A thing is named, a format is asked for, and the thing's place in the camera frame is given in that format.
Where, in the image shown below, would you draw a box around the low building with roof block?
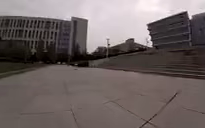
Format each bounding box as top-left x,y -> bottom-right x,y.
92,37 -> 148,57

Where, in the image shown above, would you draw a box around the grass strip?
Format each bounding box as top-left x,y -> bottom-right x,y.
0,61 -> 49,82

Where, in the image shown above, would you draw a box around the row of trees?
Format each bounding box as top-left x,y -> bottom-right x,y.
0,28 -> 59,65

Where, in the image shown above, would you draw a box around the pole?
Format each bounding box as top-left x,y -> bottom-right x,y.
105,37 -> 111,60

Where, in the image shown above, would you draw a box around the dark layered building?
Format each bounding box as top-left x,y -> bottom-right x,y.
146,9 -> 205,50

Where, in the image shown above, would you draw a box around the grey paved plaza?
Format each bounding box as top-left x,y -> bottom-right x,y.
0,64 -> 205,128

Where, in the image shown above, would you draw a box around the tall grey building with wing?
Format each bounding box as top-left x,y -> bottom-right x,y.
0,15 -> 89,64

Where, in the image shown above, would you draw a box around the wide grey stairs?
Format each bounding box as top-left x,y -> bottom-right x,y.
89,47 -> 205,81

